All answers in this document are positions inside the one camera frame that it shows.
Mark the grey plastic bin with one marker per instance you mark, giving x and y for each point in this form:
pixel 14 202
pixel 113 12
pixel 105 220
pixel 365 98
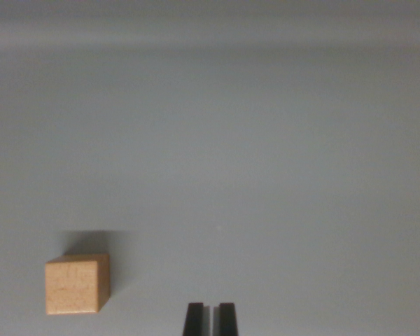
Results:
pixel 231 140

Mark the light wooden cube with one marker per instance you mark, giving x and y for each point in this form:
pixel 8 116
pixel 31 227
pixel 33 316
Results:
pixel 73 285

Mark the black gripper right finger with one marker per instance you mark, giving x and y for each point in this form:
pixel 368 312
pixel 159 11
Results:
pixel 227 320

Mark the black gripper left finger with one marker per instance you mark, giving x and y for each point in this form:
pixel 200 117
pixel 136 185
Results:
pixel 195 320

